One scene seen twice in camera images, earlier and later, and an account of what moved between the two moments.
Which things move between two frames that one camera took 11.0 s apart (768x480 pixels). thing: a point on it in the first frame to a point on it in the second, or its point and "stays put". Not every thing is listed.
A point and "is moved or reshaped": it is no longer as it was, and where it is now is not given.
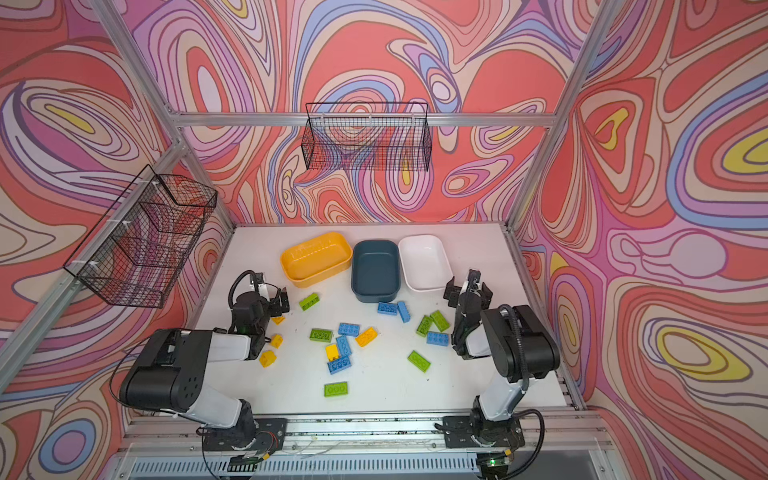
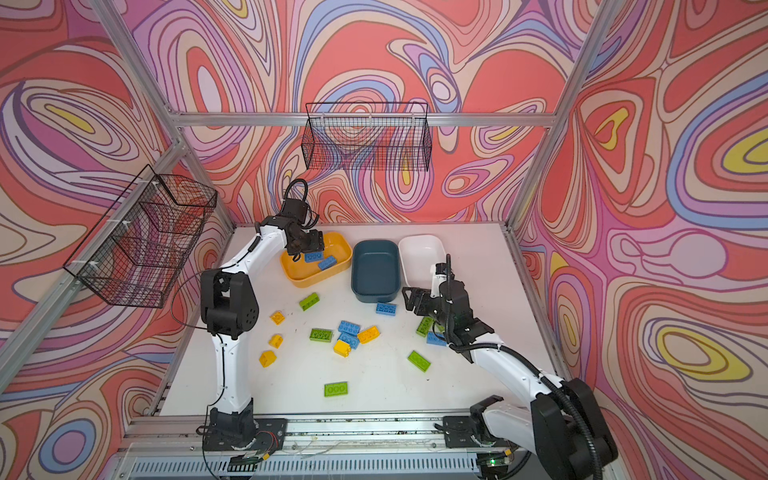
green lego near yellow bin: x=309 y=302 stays put
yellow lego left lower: x=267 y=358 stays put
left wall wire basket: x=138 y=254 stays put
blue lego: x=387 y=308 stays put
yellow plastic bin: x=315 y=259 stays put
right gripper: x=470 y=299 to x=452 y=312
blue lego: x=403 y=310 to x=327 y=263
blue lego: x=343 y=346 is moved or reshaped
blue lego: x=339 y=365 to x=314 y=257
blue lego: x=437 y=338 stays put
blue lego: x=349 y=329 stays put
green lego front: x=333 y=389 stays put
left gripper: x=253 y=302 to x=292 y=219
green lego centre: x=321 y=335 stays put
